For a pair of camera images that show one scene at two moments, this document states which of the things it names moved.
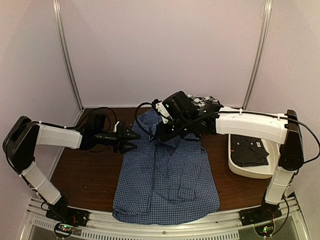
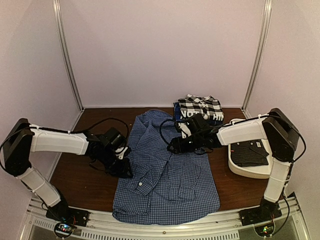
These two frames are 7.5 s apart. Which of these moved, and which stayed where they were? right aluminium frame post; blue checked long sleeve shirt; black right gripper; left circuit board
Moved: black right gripper
Stayed: right aluminium frame post; blue checked long sleeve shirt; left circuit board
